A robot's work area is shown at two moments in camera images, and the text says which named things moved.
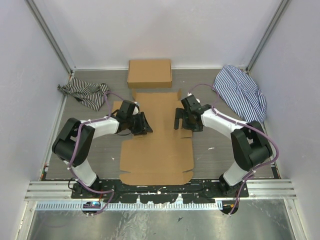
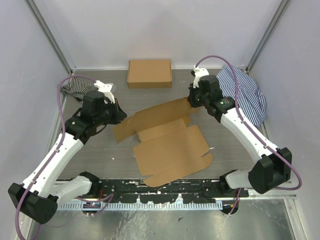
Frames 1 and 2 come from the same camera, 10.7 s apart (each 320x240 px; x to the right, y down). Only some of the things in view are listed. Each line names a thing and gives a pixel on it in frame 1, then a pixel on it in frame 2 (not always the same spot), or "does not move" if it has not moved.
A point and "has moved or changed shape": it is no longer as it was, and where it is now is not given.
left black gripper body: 136,124 to 108,115
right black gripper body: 188,124 to 197,98
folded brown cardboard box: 153,73 does not move
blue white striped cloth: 238,88 does not move
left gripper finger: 148,128 to 120,114
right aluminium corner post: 274,20 does not move
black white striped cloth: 92,95 does not move
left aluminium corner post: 37,15 does not move
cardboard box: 162,157 has moved or changed shape
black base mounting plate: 171,191 does not move
